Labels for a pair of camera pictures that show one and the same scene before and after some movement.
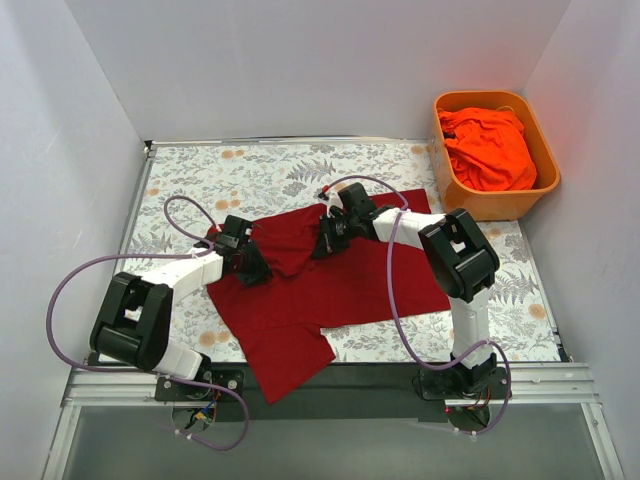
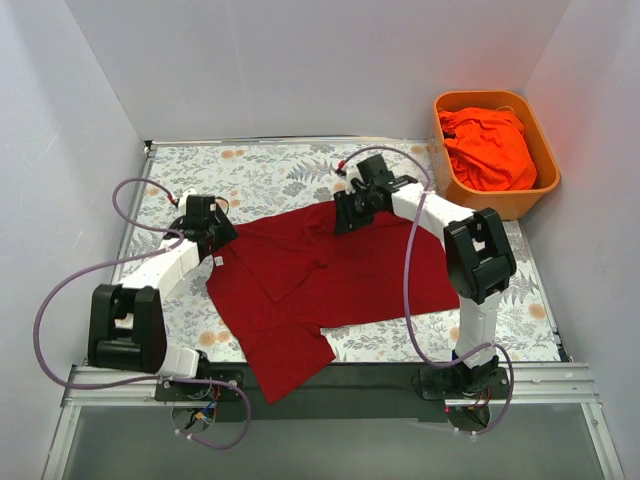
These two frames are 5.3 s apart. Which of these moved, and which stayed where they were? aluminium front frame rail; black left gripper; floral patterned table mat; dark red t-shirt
Moved: black left gripper
Stayed: aluminium front frame rail; floral patterned table mat; dark red t-shirt
